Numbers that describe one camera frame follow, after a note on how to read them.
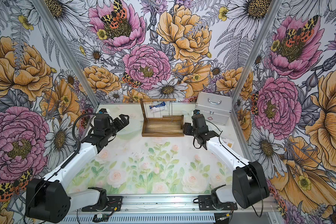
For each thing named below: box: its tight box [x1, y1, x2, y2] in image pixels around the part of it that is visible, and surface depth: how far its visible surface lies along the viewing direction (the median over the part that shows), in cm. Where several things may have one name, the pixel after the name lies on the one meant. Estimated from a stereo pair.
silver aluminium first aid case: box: [195, 91, 233, 126], surface depth 103 cm
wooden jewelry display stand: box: [139, 98, 185, 137], surface depth 108 cm
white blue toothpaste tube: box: [148, 101, 166, 113], surface depth 118 cm
